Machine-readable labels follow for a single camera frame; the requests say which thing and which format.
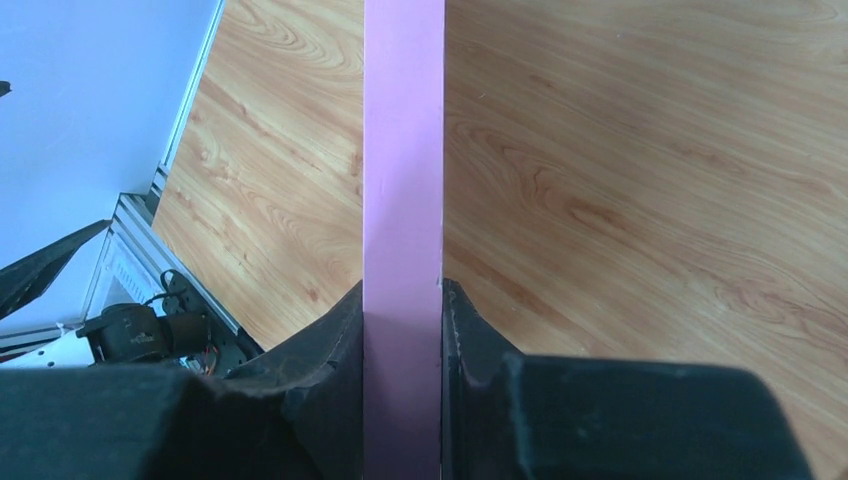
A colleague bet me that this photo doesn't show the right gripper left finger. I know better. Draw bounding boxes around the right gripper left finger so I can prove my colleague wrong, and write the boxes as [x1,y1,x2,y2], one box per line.
[1,286,363,479]

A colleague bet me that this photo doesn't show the wooden picture frame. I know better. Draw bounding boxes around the wooden picture frame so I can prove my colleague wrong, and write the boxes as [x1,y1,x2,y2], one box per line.
[363,1,446,479]

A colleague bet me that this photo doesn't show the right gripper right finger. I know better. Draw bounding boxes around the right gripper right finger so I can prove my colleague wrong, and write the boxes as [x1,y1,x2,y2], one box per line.
[442,280,812,479]

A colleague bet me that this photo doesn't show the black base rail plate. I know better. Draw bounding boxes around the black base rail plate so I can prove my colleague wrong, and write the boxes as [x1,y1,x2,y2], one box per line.
[86,192,266,379]

